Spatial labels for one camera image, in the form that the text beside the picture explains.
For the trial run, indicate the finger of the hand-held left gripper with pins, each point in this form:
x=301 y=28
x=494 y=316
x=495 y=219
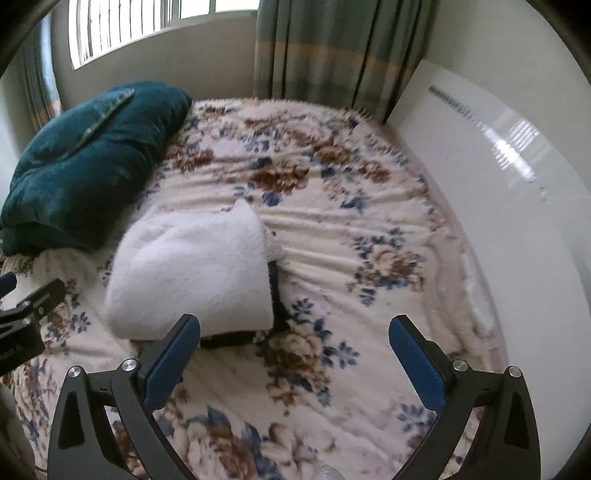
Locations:
x=41 y=295
x=7 y=284

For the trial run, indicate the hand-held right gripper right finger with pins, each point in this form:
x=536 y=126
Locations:
x=418 y=364

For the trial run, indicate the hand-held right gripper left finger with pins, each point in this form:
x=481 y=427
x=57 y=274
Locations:
x=168 y=364

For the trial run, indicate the white knit sweater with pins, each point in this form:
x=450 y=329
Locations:
x=194 y=277

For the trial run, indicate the teal folded comforter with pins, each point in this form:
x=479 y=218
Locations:
x=83 y=184

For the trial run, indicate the navy striped folded sweater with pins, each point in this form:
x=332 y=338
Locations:
x=274 y=295

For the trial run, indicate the bed with floral sheet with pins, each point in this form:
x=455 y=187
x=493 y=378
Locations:
x=323 y=221

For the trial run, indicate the teal pillow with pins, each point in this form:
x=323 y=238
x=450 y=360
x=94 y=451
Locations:
x=92 y=124

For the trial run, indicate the white glossy headboard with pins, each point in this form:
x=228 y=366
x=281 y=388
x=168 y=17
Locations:
x=498 y=194

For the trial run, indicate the grey-blue curtain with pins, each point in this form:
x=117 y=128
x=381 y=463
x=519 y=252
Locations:
x=337 y=50
x=39 y=83

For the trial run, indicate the barred window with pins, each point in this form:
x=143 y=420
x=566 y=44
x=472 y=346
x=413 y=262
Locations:
x=138 y=23

